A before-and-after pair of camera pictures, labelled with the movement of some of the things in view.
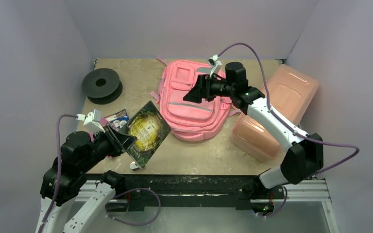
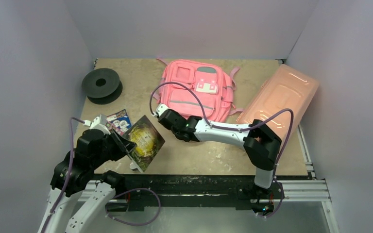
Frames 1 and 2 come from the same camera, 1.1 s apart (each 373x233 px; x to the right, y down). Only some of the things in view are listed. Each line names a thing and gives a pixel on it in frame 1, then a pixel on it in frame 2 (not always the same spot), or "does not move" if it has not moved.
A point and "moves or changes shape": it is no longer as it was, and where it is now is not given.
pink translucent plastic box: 289,91 does not move
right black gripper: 207,88 -> 169,118
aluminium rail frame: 314,191 does not move
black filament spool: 102,86 does not move
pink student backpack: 188,120 does not move
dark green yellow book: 150,128 moves or changes shape
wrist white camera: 215,63 -> 160,108
